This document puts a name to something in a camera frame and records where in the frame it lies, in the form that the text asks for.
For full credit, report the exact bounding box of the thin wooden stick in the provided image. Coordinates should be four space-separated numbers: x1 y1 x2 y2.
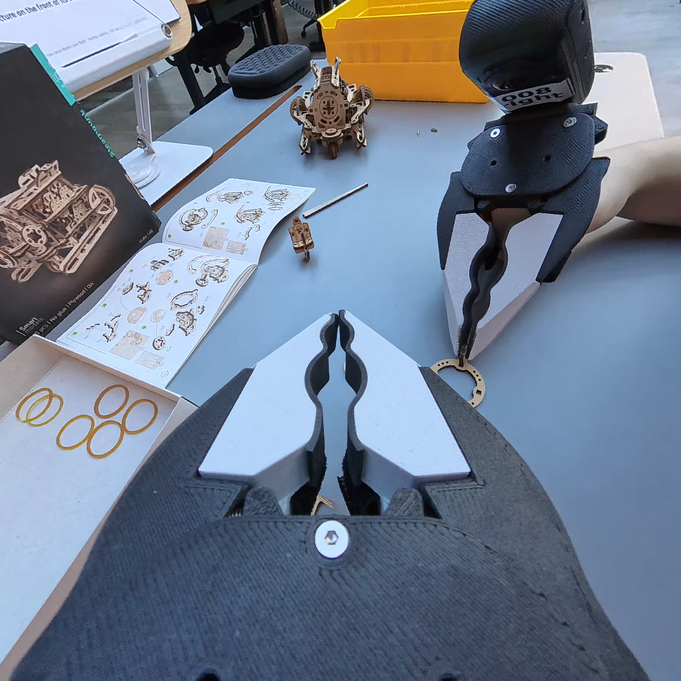
302 182 369 219

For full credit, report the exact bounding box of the small wooden model subassembly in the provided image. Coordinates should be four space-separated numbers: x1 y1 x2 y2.
287 215 315 262

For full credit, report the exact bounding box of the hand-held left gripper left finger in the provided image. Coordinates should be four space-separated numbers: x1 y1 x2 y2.
198 311 341 516

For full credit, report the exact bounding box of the person's right forearm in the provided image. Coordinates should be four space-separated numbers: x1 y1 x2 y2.
572 141 681 237

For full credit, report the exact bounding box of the wooden ring part with holes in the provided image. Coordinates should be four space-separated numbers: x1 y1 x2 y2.
430 358 486 408

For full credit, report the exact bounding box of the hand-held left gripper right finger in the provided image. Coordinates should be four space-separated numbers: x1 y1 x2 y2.
338 310 472 516

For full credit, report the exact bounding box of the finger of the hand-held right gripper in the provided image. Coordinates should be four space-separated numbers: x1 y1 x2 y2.
443 209 506 368
460 212 565 369

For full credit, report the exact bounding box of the white board with printed paper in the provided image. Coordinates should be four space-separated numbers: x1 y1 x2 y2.
0 0 182 94

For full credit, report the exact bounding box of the group of yellow rubber bands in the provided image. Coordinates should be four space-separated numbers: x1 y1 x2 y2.
15 384 159 459

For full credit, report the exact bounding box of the white cardboard box tray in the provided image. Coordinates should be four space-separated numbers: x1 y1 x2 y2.
0 336 199 676

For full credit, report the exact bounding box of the assembled wooden model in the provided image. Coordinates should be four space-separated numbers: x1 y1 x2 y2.
290 57 374 160

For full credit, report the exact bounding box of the white rounded board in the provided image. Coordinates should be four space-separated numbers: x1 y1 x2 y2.
588 52 666 140

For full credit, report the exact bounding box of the open instruction booklet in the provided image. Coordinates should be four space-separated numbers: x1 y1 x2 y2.
56 178 316 388

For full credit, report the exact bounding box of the black perforated armrest pad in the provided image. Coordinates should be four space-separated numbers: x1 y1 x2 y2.
228 44 312 100

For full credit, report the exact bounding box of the yellow plastic bin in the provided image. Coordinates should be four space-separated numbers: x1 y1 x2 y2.
317 0 490 104

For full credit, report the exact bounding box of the black office chair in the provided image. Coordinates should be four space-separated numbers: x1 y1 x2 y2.
165 8 237 110

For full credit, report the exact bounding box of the black model kit box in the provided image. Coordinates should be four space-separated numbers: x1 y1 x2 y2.
0 43 162 344

